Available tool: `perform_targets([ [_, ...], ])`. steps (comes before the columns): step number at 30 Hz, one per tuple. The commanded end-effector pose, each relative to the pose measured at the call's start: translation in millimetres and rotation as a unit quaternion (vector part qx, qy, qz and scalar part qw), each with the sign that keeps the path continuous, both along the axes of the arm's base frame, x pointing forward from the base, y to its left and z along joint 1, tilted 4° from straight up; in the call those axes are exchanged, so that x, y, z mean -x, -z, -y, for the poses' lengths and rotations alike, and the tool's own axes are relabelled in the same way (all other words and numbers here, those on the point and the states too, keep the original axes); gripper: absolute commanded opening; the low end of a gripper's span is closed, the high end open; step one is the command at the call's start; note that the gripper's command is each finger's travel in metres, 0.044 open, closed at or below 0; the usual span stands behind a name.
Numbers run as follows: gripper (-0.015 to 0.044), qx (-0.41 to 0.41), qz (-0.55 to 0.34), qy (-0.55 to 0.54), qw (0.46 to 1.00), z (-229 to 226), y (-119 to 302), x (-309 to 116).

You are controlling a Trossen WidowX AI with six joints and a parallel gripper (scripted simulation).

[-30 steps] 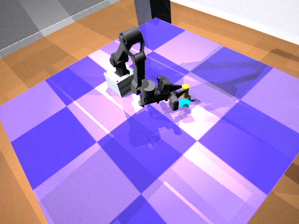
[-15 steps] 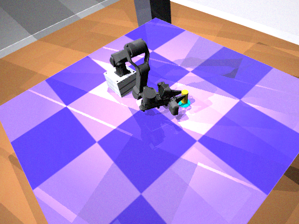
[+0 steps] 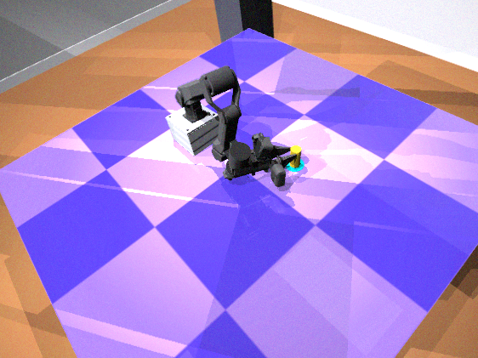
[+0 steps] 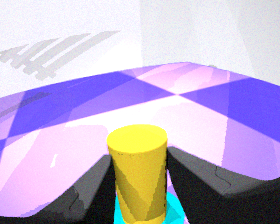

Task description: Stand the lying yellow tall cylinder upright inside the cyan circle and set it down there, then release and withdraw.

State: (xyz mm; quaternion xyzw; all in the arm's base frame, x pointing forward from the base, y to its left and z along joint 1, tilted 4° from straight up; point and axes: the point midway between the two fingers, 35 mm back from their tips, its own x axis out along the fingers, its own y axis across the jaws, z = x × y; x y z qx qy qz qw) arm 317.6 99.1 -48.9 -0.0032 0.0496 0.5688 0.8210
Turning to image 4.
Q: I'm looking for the yellow cylinder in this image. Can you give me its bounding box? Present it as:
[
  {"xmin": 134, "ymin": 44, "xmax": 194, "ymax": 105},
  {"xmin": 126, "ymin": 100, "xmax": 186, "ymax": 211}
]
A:
[{"xmin": 106, "ymin": 124, "xmax": 167, "ymax": 224}]

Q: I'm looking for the cyan circle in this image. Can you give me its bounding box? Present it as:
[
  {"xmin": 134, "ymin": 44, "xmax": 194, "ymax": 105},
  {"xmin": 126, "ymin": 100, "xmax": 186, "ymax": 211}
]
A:
[{"xmin": 114, "ymin": 192, "xmax": 185, "ymax": 224}]

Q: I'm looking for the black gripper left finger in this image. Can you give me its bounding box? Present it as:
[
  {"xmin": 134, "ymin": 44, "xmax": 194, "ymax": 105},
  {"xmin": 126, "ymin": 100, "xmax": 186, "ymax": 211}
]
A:
[{"xmin": 0, "ymin": 153, "xmax": 116, "ymax": 224}]

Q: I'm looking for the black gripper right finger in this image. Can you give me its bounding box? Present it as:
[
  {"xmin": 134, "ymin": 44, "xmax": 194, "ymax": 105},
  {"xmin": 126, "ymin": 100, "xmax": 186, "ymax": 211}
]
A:
[{"xmin": 166, "ymin": 146, "xmax": 280, "ymax": 224}]

